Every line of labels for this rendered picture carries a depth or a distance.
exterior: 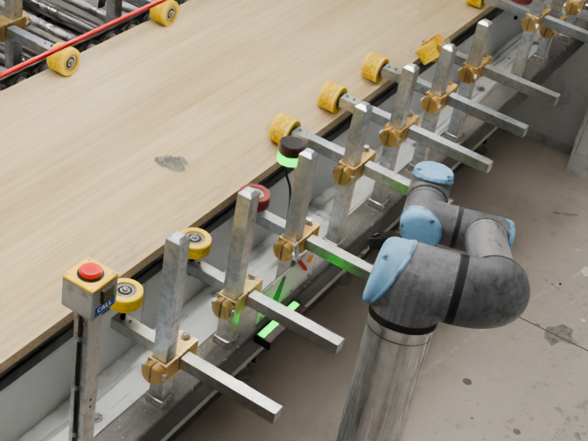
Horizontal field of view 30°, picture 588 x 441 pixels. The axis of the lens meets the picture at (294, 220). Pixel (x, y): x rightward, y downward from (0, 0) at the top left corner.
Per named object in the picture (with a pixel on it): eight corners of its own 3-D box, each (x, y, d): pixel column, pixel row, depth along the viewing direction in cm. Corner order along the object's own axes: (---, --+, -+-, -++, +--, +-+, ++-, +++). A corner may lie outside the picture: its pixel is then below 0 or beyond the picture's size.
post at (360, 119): (339, 255, 297) (374, 103, 269) (332, 261, 295) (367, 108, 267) (328, 249, 299) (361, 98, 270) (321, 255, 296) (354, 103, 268)
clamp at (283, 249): (317, 240, 275) (320, 224, 272) (288, 265, 265) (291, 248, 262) (298, 230, 277) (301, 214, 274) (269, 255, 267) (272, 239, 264)
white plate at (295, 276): (311, 275, 283) (318, 245, 277) (255, 326, 264) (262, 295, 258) (310, 274, 283) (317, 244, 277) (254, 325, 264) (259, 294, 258)
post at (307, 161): (288, 306, 281) (319, 150, 252) (281, 313, 278) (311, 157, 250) (276, 300, 282) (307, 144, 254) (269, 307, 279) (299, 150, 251)
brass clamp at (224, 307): (262, 296, 258) (265, 279, 255) (229, 325, 248) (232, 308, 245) (241, 284, 260) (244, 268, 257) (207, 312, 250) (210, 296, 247)
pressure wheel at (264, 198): (270, 227, 280) (276, 191, 274) (253, 241, 275) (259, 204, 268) (245, 213, 283) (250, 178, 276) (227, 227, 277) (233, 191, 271)
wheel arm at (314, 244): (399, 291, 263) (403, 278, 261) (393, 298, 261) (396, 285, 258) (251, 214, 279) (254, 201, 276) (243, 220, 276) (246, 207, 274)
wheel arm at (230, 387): (280, 418, 230) (283, 403, 227) (271, 427, 227) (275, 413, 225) (119, 323, 245) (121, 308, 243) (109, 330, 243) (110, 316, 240)
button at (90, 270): (107, 276, 192) (107, 268, 191) (91, 287, 189) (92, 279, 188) (89, 265, 193) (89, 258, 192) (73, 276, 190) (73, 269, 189)
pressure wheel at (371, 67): (373, 80, 323) (381, 85, 331) (384, 56, 322) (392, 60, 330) (355, 73, 326) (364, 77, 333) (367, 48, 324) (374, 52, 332)
